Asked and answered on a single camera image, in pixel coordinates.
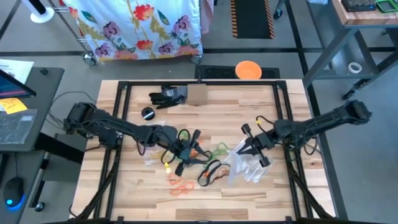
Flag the floral fabric backdrop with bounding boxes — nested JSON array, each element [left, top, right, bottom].
[[49, 0, 203, 66]]

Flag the green tray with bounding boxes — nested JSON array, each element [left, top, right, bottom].
[[375, 0, 398, 14]]

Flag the white tape roll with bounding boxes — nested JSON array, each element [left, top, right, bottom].
[[348, 62, 363, 75]]

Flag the wooden top workbench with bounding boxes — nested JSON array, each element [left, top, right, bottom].
[[303, 0, 398, 100]]

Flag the computer monitor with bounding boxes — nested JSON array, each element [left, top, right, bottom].
[[0, 67, 38, 100]]

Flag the yellow sticky note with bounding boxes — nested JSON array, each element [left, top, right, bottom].
[[0, 97, 29, 115]]

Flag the black computer mouse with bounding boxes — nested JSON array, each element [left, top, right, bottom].
[[2, 176, 25, 211]]

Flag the dark grey desk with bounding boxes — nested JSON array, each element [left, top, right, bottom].
[[0, 66, 88, 213]]

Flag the grey plastic bag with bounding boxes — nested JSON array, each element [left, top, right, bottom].
[[0, 108, 39, 144]]

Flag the white round pedestal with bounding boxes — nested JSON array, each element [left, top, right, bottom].
[[24, 0, 56, 24]]

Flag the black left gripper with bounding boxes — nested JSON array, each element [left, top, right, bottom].
[[161, 127, 212, 177]]

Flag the floral print curtain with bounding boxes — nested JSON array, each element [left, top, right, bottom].
[[62, 0, 203, 62]]

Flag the white paper sheet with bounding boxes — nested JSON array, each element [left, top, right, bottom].
[[0, 58, 35, 84]]

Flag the wide black rubber band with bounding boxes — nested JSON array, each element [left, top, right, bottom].
[[186, 152, 216, 169], [205, 159, 233, 185], [197, 159, 223, 187]]

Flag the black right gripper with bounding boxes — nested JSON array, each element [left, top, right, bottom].
[[236, 123, 276, 167]]

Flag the black work gloves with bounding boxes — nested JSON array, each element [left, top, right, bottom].
[[149, 85, 189, 110]]

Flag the hazard striped floor mat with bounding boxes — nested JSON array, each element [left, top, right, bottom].
[[231, 0, 276, 40]]

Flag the grey cart leg with caster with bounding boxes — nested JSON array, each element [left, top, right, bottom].
[[273, 0, 287, 20]]

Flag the black keyboard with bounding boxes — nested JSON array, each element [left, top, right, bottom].
[[341, 0, 379, 13]]

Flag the orange bowl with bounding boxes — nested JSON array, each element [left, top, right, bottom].
[[235, 60, 263, 80]]

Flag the pale pink cloth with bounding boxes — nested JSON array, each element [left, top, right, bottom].
[[201, 0, 215, 34]]

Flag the brown cardboard box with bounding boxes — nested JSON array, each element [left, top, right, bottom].
[[187, 83, 208, 106]]

